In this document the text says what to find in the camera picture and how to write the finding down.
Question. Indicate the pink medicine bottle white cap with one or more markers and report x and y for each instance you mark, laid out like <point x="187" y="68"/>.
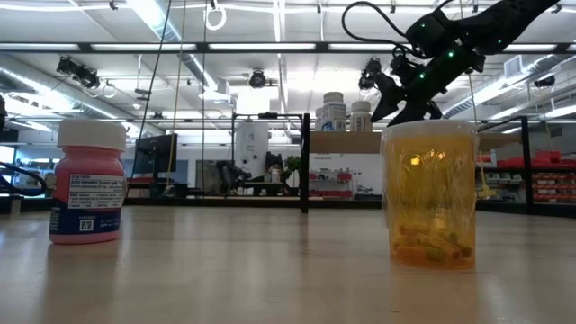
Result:
<point x="87" y="162"/>

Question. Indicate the small background plant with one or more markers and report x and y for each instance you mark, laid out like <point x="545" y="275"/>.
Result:
<point x="293" y="165"/>

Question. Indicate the white cylindrical tank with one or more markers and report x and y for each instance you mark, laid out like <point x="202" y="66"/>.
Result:
<point x="252" y="144"/>

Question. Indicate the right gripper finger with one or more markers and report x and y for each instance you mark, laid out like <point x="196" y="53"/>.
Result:
<point x="418" y="112"/>
<point x="389" y="99"/>

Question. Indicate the black background metal frame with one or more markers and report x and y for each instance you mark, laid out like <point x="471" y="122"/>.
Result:
<point x="270" y="115"/>

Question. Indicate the shelving with red bins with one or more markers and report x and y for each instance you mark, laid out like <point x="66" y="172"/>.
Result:
<point x="546" y="159"/>

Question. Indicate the black background monitor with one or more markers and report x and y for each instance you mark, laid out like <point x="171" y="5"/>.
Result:
<point x="155" y="155"/>

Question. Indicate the orange pill bottle white cap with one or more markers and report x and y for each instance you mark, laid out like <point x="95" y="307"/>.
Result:
<point x="429" y="202"/>

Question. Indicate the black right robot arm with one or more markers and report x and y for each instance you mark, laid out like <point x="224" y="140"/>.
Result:
<point x="504" y="22"/>

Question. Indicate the black ceiling camera cluster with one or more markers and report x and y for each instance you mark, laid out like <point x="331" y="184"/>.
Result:
<point x="78" y="72"/>

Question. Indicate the black overhead light bar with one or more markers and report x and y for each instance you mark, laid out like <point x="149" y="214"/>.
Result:
<point x="202" y="47"/>

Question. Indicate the wooden shelf black metal frame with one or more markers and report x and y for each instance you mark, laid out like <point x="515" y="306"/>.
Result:
<point x="342" y="141"/>

